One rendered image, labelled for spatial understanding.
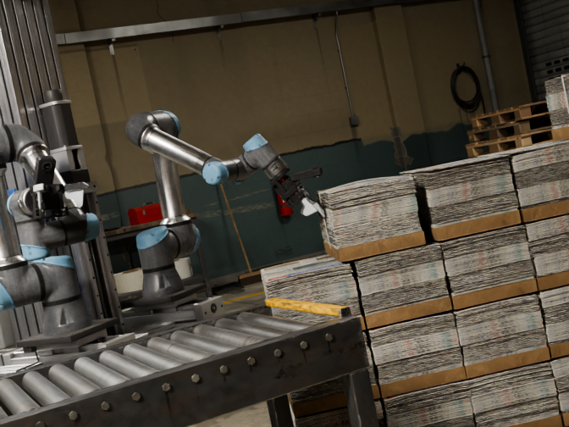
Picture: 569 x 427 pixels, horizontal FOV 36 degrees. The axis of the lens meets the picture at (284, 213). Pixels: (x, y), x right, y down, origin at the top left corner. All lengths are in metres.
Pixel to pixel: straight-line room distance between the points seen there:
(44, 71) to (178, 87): 6.71
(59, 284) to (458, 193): 1.28
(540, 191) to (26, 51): 1.75
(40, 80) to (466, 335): 1.64
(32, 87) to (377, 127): 8.04
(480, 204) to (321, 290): 0.59
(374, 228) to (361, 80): 7.97
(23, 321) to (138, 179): 6.49
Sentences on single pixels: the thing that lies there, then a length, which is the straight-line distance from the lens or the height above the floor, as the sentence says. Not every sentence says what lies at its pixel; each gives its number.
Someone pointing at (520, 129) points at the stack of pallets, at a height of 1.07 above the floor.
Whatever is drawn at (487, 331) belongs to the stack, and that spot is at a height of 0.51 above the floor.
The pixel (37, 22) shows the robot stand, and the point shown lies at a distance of 3.11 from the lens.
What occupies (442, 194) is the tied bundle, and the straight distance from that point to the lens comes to 2.86.
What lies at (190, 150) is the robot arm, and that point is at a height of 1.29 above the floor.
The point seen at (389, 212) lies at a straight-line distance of 2.81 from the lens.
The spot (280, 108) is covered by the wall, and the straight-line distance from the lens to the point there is 10.15.
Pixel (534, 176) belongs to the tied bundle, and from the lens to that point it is 2.95.
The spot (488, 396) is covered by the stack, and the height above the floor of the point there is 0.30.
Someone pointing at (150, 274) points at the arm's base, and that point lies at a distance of 3.07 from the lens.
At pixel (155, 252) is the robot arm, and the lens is 3.05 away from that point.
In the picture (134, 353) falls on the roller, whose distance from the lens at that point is 2.23.
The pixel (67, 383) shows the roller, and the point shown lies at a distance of 2.07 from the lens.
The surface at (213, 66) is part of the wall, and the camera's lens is 9.92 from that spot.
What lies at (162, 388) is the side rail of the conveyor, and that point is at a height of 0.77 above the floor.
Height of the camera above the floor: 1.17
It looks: 3 degrees down
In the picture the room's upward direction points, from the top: 12 degrees counter-clockwise
